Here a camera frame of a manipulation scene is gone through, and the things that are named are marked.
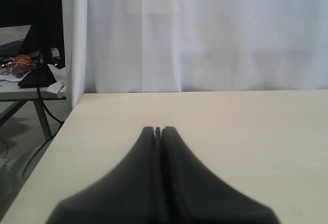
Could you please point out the white backdrop curtain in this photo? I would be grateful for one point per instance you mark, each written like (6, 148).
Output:
(115, 46)

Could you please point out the orange ball on table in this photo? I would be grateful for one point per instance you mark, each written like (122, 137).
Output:
(23, 61)

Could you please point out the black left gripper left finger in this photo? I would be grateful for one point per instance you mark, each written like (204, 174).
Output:
(129, 193)

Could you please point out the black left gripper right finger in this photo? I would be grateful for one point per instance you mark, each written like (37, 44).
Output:
(196, 195)

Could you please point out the white crumpled paper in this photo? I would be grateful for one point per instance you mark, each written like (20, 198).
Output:
(59, 87)

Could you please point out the grey side table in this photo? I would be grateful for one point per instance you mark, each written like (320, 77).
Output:
(19, 97)

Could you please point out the black bag on table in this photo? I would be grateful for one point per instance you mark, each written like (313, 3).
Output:
(37, 78)

